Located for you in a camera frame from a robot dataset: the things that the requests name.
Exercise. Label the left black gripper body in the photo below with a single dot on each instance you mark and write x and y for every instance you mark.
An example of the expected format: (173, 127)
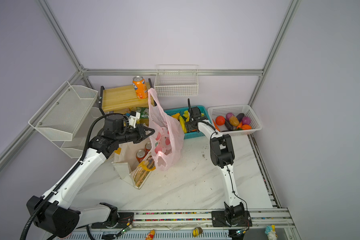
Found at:
(135, 135)

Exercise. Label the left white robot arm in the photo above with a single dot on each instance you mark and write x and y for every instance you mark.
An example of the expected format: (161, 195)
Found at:
(52, 211)

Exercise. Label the purple round vegetable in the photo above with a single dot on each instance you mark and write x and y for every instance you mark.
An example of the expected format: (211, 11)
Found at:
(246, 120)

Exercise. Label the white mesh two-tier rack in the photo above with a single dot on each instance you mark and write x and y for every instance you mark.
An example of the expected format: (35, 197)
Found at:
(65, 118)

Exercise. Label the brown potato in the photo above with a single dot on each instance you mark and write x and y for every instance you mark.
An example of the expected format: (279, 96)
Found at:
(234, 121)

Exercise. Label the red tomato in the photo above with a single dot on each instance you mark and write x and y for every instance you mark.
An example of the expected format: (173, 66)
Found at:
(220, 120)

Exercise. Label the white canvas tote bag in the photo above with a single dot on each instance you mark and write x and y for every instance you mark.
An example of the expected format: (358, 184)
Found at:
(128, 168)

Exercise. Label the yellow banana bunch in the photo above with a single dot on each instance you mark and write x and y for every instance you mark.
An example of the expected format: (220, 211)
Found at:
(183, 118)

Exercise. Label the red cola can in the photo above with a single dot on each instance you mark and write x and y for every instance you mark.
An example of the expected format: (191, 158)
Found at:
(148, 146)
(140, 155)

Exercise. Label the pink plastic grocery bag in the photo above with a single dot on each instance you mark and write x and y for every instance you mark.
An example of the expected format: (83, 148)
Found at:
(168, 139)

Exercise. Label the white plastic vegetable basket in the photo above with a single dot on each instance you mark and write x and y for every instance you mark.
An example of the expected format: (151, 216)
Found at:
(256, 125)

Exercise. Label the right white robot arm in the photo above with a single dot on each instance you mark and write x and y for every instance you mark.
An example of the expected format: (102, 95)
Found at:
(235, 213)

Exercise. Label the orange soda can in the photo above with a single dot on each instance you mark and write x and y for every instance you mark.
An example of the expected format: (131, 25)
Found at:
(140, 87)

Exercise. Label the white wire wall basket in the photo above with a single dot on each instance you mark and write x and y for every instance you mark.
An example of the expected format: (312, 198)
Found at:
(177, 80)

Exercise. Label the green snack bag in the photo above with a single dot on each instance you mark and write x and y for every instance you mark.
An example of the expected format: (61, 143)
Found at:
(144, 115)

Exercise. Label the teal plastic fruit basket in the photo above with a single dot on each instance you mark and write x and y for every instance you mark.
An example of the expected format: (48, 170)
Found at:
(181, 110)

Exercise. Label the wooden three-tier shelf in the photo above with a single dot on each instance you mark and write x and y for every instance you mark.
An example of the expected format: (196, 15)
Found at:
(120, 100)

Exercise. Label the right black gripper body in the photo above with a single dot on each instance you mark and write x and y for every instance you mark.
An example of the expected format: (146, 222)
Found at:
(189, 126)

